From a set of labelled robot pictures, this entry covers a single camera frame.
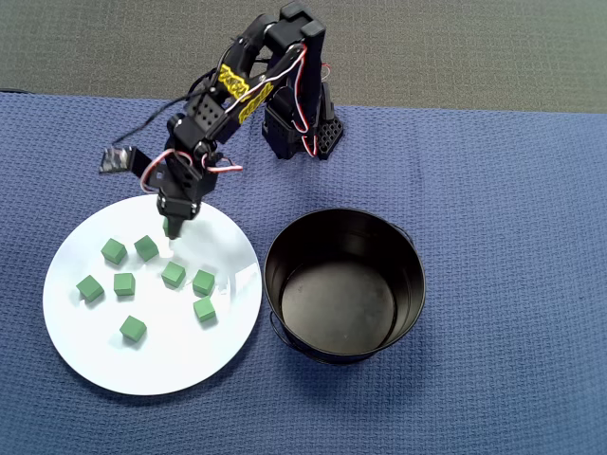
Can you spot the blue woven tablecloth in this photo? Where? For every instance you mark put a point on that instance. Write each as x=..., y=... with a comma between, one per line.
x=474, y=237

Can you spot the white round plate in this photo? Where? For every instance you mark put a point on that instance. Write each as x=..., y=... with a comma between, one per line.
x=189, y=355

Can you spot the small camera circuit board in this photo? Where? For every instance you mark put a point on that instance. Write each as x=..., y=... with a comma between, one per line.
x=116, y=159

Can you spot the black metal bucket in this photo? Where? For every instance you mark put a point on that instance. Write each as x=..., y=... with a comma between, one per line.
x=341, y=303

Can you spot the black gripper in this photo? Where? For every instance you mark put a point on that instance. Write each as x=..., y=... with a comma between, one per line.
x=178, y=207

